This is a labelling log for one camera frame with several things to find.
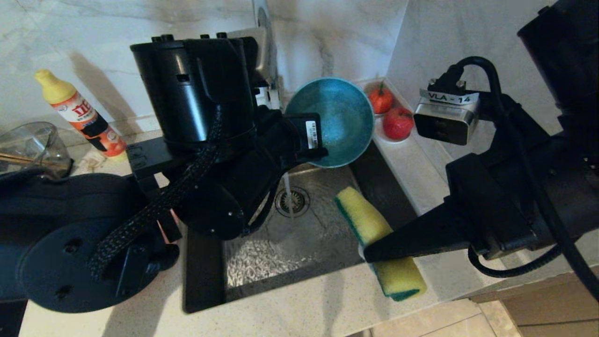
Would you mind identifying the teal bowl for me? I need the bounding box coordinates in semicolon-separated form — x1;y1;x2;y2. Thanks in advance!
285;77;375;168

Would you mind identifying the yellow sponge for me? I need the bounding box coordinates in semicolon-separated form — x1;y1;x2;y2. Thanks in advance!
334;186;428;301

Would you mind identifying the orange dish soap bottle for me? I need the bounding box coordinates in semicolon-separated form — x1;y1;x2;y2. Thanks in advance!
35;69;128;157

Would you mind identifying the stainless steel sink basin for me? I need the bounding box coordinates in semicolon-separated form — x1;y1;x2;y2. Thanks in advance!
183;140;417;313

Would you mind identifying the running water stream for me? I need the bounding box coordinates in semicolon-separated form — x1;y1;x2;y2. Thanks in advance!
283;173;296;219

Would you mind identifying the round metal drain strainer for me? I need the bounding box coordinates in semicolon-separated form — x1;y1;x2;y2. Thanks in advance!
275;187;311;219

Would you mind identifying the small white dish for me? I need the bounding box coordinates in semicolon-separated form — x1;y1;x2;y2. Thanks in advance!
374;119;412;145

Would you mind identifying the red toy tomato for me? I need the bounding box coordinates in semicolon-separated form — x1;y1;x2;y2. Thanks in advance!
369;83;394;114

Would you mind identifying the red toy apple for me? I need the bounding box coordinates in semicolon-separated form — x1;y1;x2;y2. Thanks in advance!
383;107;415;140

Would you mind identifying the light wooden cabinet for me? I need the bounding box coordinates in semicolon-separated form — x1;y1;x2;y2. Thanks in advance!
468;262;599;337

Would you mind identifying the crumpled white tissue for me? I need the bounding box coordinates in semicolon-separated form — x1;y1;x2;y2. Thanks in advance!
80;152;109;172

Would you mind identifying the clear glass bowl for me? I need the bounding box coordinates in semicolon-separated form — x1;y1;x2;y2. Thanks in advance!
0;122;73;181

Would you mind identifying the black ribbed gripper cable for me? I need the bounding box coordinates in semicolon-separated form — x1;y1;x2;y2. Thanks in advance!
468;243;562;279

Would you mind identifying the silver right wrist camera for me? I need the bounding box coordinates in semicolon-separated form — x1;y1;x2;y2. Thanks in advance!
414;77;482;146

